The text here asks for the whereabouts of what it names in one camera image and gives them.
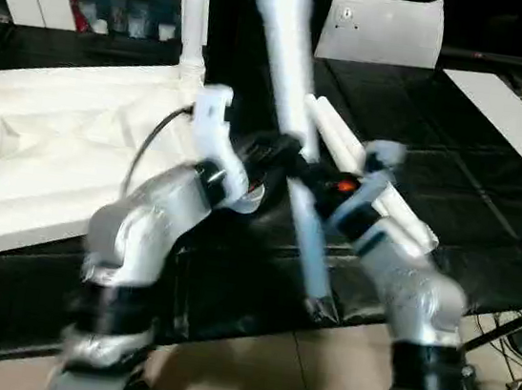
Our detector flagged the white plastic table leg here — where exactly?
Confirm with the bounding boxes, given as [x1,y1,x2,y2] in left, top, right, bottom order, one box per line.
[299,95,456,259]
[288,95,417,236]
[168,0,217,89]
[211,0,382,324]

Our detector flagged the white plastic table top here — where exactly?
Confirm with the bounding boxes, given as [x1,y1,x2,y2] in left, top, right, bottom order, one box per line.
[0,40,259,299]

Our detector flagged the black work mat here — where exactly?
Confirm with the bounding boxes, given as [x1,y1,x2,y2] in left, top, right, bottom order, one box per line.
[0,11,522,390]

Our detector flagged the white plastic bag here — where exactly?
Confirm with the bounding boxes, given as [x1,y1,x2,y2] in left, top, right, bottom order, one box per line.
[314,0,449,75]

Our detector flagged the flat white board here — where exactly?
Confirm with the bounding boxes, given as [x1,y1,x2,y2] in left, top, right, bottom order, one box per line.
[428,67,522,203]

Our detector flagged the black floor stand bar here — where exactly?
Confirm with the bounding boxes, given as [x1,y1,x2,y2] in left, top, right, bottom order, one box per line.
[460,299,522,360]

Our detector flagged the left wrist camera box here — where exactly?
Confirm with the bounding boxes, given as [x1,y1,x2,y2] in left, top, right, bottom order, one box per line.
[178,81,262,215]

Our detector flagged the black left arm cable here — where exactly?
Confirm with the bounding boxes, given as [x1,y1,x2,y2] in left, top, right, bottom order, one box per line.
[121,97,197,205]

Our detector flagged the black floor cables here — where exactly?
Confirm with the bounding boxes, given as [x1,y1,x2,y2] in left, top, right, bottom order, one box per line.
[466,300,522,367]

